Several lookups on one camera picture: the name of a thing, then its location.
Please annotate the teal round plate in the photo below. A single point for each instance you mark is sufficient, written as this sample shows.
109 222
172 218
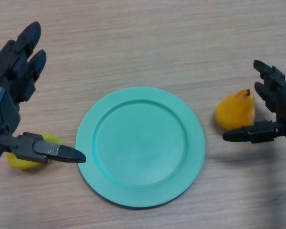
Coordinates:
140 148

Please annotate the yellow orange pear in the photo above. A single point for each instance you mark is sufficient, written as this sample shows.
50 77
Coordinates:
233 112

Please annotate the yellow green starfruit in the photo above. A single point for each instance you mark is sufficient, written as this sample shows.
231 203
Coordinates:
19 164

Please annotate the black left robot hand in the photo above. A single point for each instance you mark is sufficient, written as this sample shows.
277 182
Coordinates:
4 114

